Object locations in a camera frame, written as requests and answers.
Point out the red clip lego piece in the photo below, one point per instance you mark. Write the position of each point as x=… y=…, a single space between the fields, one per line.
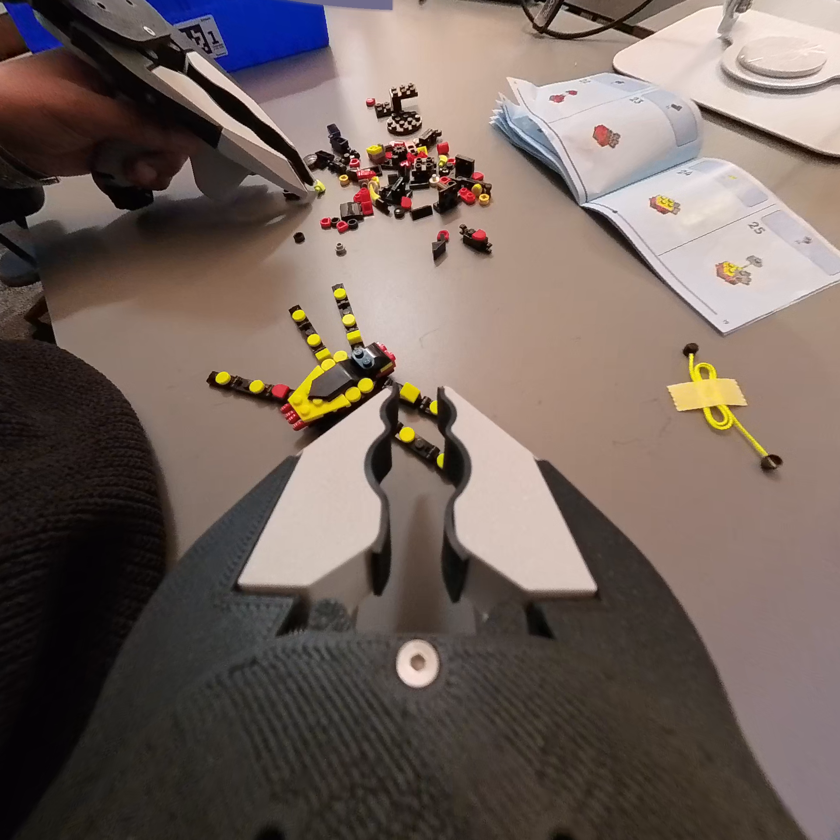
x=440 y=244

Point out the pile of lego pieces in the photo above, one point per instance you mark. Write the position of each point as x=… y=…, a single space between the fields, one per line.
x=407 y=177

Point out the black and red lego piece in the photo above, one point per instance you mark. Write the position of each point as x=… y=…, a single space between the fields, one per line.
x=476 y=237

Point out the person's left hand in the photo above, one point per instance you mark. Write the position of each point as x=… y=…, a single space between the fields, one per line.
x=59 y=111

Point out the lego instruction booklet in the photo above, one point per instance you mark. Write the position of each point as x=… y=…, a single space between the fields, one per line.
x=663 y=177

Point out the black lego stand assembly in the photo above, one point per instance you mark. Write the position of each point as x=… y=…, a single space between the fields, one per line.
x=401 y=108

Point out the white monitor stand base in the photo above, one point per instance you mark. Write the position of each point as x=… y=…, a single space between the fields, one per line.
x=754 y=98

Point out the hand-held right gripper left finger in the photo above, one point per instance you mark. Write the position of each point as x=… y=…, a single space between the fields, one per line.
x=315 y=518

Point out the yellow black lego spider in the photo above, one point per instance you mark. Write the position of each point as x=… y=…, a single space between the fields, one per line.
x=334 y=387

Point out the blue plastic bin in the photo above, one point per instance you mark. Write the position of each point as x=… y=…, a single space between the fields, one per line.
x=275 y=36

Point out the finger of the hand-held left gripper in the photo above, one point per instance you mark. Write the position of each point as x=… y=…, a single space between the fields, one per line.
x=262 y=157
x=220 y=79

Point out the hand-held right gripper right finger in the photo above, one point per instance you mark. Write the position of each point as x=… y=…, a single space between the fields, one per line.
x=518 y=525

